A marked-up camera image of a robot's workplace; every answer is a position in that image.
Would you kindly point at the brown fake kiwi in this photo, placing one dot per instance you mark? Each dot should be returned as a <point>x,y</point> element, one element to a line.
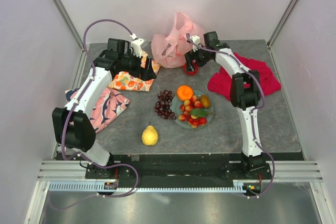
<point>206,103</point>

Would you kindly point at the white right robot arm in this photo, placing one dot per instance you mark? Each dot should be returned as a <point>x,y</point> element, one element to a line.
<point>245,91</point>

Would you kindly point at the red fake apple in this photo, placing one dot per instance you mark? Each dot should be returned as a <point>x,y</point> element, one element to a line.
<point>191,69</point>

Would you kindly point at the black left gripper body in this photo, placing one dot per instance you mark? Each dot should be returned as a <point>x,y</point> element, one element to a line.
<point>135,68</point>

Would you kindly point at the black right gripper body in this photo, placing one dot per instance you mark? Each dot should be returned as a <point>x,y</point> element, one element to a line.
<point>200,55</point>

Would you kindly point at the blue-grey cable duct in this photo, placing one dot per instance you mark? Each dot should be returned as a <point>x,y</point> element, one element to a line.
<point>103,187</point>

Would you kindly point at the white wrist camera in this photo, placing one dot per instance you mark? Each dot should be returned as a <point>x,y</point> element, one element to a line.
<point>195,41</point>
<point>136,45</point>

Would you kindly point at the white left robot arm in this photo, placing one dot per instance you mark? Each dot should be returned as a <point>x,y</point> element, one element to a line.
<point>72,125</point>

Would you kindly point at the grey-green round plate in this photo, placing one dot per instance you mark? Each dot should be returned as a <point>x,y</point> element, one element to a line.
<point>207,113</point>

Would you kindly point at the red yellow fake fruit bunch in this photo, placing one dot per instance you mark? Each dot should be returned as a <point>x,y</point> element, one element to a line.
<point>193,112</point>

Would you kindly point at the pink plastic bag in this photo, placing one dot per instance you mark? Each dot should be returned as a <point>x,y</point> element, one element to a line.
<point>168,51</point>

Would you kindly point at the pink navy floral cloth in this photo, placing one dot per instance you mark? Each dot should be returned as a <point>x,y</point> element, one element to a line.
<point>108,107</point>

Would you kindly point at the purple fake grape bunch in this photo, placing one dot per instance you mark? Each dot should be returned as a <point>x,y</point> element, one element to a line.
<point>163,105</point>

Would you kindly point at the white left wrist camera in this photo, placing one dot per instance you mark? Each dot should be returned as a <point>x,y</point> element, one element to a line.
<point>136,45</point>

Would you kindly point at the orange fake mandarin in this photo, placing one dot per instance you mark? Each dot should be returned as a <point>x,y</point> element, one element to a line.
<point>184,92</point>

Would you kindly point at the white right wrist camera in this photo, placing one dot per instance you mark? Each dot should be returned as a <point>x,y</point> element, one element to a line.
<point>195,41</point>

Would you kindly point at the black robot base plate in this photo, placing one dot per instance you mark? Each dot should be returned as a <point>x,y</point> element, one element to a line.
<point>231,166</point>

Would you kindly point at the yellow fake pear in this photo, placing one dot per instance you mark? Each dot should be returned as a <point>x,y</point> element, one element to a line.
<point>150,135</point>

